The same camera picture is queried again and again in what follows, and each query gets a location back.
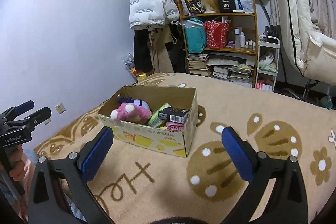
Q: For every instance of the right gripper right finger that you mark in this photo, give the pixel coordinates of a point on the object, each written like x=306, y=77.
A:
x=288, y=200

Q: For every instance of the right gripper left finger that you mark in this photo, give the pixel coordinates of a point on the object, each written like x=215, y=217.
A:
x=47, y=201

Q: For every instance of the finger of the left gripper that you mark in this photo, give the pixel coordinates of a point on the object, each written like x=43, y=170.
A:
x=30, y=122
x=13, y=112

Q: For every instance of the pink bear plush toy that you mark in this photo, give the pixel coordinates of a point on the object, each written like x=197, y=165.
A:
x=130, y=112

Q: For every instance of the purple doll plush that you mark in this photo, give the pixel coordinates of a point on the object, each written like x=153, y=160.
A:
x=130, y=100

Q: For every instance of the green tissue pack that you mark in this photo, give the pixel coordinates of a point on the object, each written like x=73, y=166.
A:
x=154, y=121

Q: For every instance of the black small box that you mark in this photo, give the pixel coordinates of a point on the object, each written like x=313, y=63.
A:
x=171, y=114

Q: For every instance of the person's left hand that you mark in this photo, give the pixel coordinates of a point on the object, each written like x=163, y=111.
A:
x=17, y=172

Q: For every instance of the plastic bag of toys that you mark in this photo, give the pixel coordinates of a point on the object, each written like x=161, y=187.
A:
x=128, y=61

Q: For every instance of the open cardboard box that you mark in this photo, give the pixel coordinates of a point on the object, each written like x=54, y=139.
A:
x=156, y=139

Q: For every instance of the white utility cart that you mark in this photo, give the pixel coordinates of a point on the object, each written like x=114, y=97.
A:
x=268, y=61

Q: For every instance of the brown hanging coat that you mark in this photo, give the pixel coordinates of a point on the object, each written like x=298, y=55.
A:
x=158, y=38

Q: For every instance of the white padded chair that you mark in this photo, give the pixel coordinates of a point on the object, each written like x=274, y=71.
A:
x=311, y=52

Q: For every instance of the white puffer jacket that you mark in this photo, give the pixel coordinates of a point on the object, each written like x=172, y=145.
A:
x=144, y=14

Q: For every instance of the stack of books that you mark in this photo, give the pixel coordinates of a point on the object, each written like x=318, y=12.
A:
x=198, y=64

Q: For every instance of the wooden bookshelf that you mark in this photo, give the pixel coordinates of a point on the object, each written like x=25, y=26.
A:
x=229, y=32

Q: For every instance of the teal bag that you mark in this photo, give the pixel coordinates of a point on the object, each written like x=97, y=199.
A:
x=195, y=35

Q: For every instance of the red gift bag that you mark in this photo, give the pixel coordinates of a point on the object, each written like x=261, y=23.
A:
x=216, y=34

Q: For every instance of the black box with 40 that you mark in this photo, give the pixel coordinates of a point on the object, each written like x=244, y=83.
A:
x=226, y=5

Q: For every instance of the upper wall socket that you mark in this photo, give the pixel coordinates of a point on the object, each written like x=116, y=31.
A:
x=60, y=108

